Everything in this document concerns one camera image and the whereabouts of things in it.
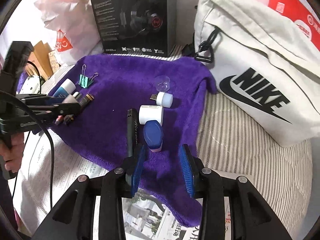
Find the blue lid vaseline jar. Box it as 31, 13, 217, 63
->
143, 120, 163, 152

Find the black Horizon tube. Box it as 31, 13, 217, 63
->
127, 108, 139, 157

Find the pink tube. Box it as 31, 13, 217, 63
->
54, 91, 79, 126

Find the white USB lamp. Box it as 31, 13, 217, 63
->
150, 92, 174, 108

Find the white blue stick tube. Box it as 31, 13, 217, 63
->
53, 79, 76, 98

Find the black gold tube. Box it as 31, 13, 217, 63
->
63, 94, 94, 126

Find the clear plastic cap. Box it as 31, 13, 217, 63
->
154, 75, 170, 92

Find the green binder clip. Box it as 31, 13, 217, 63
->
78, 64, 99, 89

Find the white wall charger plug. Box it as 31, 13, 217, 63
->
62, 92, 82, 103

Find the person's left hand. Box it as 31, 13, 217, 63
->
0, 133, 25, 173

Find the polka dot pillow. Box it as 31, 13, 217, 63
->
19, 75, 41, 94

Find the purple towel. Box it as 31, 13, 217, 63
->
16, 53, 218, 228

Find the wooden headboard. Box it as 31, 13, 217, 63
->
28, 41, 53, 81

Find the newspaper sheet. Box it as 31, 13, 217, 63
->
12, 64, 233, 240

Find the patterned notebook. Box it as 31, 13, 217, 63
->
48, 50, 60, 73

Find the white Miniso plastic bag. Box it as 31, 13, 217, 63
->
34, 0, 102, 65

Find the white Nike bag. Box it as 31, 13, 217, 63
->
194, 0, 319, 147

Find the black headset box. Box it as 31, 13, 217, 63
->
91, 0, 177, 57

